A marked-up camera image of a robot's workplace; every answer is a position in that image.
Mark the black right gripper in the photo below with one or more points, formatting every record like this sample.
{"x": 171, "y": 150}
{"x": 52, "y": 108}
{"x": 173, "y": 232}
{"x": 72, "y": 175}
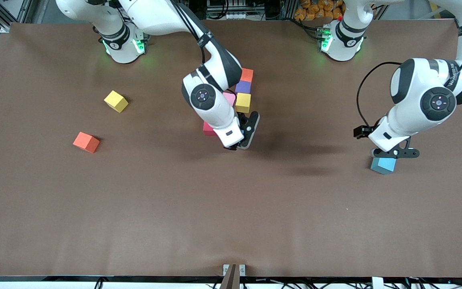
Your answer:
{"x": 243, "y": 121}

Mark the yellow foam cube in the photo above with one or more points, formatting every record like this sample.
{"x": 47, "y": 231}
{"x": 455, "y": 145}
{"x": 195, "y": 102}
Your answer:
{"x": 243, "y": 103}
{"x": 116, "y": 101}

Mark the pink foam cube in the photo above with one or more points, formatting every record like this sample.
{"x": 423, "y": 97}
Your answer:
{"x": 230, "y": 98}

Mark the purple foam cube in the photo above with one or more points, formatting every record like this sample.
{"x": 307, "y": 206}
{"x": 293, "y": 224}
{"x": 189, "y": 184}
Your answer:
{"x": 244, "y": 87}

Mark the red foam cube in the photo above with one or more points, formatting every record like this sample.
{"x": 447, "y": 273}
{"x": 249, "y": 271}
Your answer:
{"x": 208, "y": 129}

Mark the orange foam cube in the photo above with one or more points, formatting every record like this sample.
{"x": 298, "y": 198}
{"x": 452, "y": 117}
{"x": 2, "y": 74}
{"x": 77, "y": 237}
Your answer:
{"x": 86, "y": 142}
{"x": 247, "y": 75}

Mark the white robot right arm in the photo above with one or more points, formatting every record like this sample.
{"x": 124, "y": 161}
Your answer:
{"x": 203, "y": 96}

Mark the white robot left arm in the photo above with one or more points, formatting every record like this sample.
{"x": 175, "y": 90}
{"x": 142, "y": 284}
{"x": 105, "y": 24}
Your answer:
{"x": 438, "y": 103}

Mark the teal foam cube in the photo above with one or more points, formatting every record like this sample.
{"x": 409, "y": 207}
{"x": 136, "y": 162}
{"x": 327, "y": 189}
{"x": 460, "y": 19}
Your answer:
{"x": 382, "y": 165}

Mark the brown paper table cover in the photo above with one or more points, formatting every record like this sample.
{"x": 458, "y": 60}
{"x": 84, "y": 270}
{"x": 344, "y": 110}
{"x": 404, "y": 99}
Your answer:
{"x": 231, "y": 224}

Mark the slim white power strip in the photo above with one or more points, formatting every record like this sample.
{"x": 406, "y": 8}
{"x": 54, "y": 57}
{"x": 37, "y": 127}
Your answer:
{"x": 231, "y": 16}

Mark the bag of orange items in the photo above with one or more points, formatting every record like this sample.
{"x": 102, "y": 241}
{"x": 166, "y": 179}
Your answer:
{"x": 311, "y": 10}

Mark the white tag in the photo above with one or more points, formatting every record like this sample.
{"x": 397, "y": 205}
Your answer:
{"x": 377, "y": 283}

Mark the brown wooden stick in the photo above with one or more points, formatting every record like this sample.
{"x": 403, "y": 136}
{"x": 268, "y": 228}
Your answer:
{"x": 231, "y": 281}

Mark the small metal bracket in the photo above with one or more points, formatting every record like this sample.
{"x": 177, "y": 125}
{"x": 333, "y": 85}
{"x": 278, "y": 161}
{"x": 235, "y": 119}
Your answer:
{"x": 225, "y": 268}

